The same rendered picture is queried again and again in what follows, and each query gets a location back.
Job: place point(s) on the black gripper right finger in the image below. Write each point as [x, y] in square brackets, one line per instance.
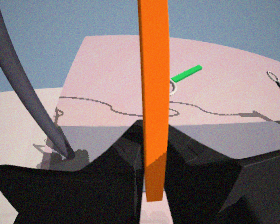
[202, 185]

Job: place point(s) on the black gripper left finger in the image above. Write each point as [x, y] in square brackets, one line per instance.
[108, 190]

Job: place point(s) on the orange handle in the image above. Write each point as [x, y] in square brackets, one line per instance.
[152, 16]

